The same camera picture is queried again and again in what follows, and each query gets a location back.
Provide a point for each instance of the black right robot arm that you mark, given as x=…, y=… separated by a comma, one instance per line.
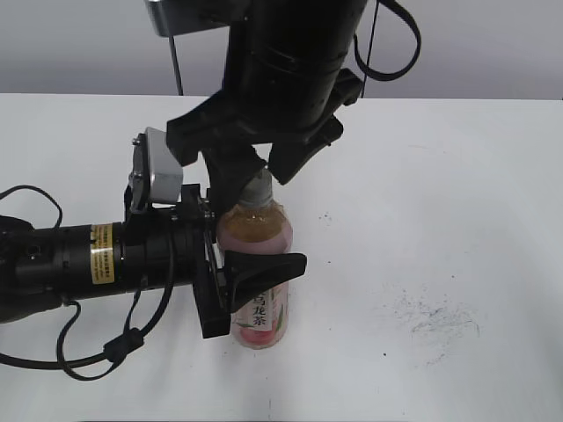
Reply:
x=282, y=83

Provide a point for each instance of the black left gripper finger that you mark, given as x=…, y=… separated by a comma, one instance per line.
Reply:
x=250, y=275
x=214, y=201

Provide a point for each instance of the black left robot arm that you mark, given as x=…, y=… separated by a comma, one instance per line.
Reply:
x=42, y=268

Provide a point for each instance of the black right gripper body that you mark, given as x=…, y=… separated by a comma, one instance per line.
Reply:
x=220, y=122

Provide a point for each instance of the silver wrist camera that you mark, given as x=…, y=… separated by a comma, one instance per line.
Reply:
x=156, y=175
x=179, y=17

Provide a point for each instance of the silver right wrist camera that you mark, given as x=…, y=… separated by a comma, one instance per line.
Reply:
x=179, y=17

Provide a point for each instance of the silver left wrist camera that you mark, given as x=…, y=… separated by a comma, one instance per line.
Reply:
x=156, y=175

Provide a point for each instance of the peach oolong tea bottle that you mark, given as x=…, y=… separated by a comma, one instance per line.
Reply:
x=263, y=321

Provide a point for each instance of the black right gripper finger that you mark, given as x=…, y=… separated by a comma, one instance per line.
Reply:
x=286, y=159
x=230, y=169

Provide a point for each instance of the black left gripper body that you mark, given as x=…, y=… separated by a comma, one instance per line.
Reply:
x=169, y=247

